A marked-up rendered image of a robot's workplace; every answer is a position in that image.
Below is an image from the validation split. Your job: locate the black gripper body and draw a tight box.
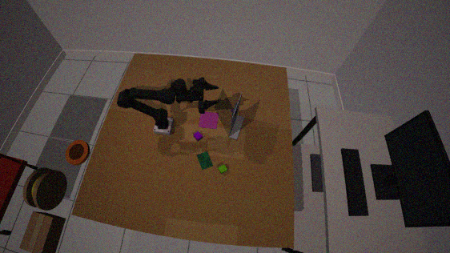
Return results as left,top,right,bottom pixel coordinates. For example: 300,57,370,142
187,77,205,114

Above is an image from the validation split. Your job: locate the magenta square marking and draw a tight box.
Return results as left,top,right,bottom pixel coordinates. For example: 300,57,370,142
199,112,219,129

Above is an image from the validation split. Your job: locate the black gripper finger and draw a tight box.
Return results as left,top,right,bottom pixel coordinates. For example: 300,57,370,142
205,100,219,110
205,80,219,90

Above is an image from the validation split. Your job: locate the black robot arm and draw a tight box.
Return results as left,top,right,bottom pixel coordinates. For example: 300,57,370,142
117,78,202,129

